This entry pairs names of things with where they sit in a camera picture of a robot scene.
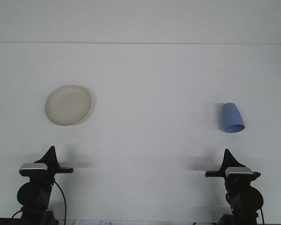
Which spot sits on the pale blue cup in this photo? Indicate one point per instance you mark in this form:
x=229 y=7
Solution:
x=230 y=116

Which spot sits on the pale round plate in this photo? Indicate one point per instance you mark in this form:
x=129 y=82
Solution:
x=69 y=106

